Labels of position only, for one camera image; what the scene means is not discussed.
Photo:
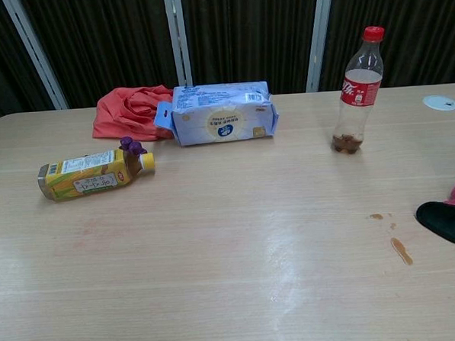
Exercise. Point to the orange crumpled cloth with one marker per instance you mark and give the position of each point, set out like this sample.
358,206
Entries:
121,113

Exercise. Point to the small purple object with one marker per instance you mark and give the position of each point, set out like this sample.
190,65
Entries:
131,145

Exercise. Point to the black and pink rag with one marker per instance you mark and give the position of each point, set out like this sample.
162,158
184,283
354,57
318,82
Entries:
449,223

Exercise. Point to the grey partition post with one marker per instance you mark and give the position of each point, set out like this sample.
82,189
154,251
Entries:
319,36
177,35
34,50

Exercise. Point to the yellow corn drink bottle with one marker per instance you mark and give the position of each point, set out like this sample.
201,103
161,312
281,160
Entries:
86,178

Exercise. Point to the blue tissue pack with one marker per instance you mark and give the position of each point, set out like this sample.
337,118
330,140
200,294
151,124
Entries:
224,115

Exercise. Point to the red-capped cola bottle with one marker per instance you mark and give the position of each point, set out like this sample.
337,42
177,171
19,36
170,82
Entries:
357,95

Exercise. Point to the brown liquid spill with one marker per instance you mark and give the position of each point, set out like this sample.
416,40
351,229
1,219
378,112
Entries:
401,250

